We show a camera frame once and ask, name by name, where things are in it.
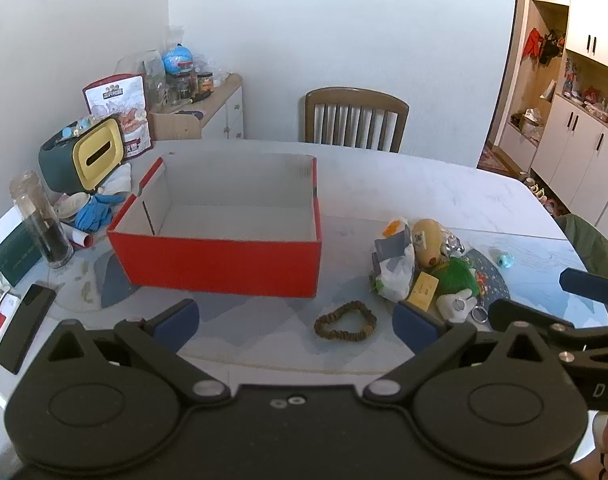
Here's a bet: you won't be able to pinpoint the yellow card box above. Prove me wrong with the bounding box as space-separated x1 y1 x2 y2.
406 272 440 313

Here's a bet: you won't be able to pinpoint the green plush toy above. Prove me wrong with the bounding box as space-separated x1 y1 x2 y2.
431 257 480 321

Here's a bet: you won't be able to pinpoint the clear glass bottle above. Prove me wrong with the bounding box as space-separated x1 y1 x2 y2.
10 170 75 270

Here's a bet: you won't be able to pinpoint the dark glass jar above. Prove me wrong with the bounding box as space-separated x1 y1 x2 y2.
166 72 192 106

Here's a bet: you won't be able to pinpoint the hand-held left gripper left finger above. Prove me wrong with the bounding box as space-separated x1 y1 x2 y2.
48 299 232 406

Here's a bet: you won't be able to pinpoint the white wall cabinet unit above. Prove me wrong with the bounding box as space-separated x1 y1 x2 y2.
499 0 608 241

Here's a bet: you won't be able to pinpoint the yellow plush toy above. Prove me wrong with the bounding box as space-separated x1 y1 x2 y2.
410 218 445 267

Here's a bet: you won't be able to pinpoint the green yellow tissue box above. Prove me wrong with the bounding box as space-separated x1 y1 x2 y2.
38 115 125 195

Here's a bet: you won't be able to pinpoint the dark blue round mat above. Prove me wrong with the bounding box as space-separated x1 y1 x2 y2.
454 247 512 317

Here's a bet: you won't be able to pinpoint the dark green box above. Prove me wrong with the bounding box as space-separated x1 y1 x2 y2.
0 212 44 288

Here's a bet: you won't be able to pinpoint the clear plastic bag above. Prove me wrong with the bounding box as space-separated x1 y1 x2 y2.
115 50 166 107

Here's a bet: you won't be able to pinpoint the blue globe ball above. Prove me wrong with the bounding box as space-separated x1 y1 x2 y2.
162 44 194 76

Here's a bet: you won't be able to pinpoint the brown hair scrunchie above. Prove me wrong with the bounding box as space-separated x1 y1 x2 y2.
314 301 378 342

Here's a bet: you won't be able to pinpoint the blue rubber gloves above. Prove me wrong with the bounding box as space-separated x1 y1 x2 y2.
74 192 126 233

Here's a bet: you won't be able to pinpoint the red snack bag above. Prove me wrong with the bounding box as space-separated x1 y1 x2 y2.
82 74 152 161

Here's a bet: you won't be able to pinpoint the black hanging bag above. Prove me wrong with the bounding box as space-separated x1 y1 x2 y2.
539 30 566 67

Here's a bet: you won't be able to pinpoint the wooden side cabinet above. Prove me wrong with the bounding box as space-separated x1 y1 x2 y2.
146 73 245 141

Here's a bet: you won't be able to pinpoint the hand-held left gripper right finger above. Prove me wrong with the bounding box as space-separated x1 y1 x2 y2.
363 302 560 406

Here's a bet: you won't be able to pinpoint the brown wooden chair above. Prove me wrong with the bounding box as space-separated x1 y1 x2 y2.
304 87 411 154

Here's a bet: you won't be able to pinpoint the red white paper roll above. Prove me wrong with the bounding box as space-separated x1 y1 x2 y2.
64 225 95 249

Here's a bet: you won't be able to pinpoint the black phone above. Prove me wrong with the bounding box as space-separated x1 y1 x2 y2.
0 283 57 375

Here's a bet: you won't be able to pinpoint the red hanging garment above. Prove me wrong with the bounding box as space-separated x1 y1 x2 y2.
521 27 545 62

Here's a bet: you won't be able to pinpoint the row of shoes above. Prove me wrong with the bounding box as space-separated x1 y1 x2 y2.
518 172 561 217

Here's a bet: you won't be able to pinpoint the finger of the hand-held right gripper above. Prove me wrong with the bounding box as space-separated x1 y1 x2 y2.
559 268 608 306
488 299 608 356

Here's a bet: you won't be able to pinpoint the dark green chair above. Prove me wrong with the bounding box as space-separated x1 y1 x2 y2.
556 213 608 286

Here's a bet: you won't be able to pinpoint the white tissue paper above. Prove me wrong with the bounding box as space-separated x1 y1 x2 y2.
96 161 133 196

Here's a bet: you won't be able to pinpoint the white grey tissue packet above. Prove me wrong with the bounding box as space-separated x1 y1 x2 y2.
371 217 416 303

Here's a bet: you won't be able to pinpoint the beige round lid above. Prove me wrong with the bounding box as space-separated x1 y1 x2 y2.
54 192 91 222

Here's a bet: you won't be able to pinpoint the red cardboard box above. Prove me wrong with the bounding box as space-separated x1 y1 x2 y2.
106 155 323 300

